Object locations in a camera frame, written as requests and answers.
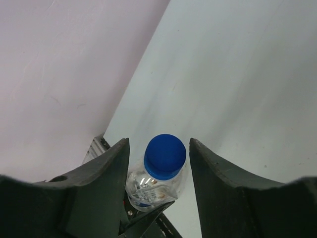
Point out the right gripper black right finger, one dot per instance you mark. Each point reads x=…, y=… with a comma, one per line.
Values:
x=235, y=203

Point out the clear pepsi bottle blue cap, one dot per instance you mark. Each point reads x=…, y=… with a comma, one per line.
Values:
x=160, y=176

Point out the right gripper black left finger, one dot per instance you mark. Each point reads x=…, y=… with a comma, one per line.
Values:
x=83, y=203

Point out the left aluminium frame post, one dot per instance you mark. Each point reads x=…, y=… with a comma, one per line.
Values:
x=97, y=148

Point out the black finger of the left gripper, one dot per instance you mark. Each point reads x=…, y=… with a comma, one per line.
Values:
x=141, y=220

